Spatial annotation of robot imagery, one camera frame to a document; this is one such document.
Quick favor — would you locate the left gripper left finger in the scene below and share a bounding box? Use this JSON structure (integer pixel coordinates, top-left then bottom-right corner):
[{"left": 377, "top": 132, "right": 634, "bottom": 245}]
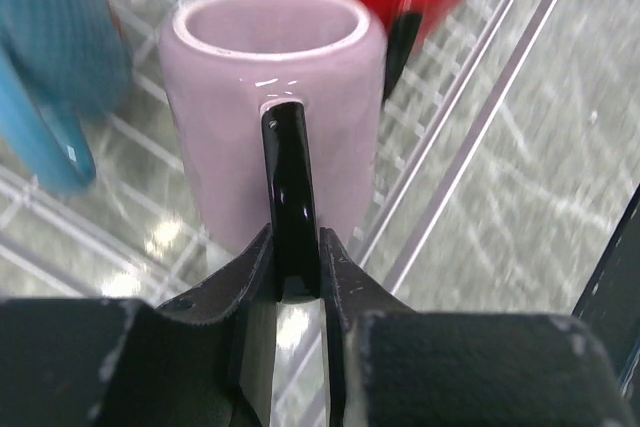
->
[{"left": 1, "top": 228, "right": 276, "bottom": 426}]

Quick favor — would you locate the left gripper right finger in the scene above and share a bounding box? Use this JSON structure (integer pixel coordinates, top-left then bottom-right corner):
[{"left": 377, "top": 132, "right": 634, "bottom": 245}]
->
[{"left": 319, "top": 228, "right": 638, "bottom": 426}]

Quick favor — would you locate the white wire dish rack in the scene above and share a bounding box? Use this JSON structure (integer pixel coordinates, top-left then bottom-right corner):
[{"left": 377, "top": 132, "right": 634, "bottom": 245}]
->
[{"left": 1, "top": 0, "right": 595, "bottom": 426}]

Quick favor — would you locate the purple grey mug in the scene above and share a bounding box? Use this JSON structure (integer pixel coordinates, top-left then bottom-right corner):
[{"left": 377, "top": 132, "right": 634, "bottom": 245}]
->
[{"left": 159, "top": 0, "right": 387, "bottom": 303}]

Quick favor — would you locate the light blue floral mug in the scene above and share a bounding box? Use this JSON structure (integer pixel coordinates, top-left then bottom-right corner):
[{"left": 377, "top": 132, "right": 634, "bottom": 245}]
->
[{"left": 1, "top": 0, "right": 133, "bottom": 194}]

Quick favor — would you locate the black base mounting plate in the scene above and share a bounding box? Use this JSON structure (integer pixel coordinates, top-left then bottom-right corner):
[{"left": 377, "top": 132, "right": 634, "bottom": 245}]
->
[{"left": 573, "top": 193, "right": 639, "bottom": 403}]

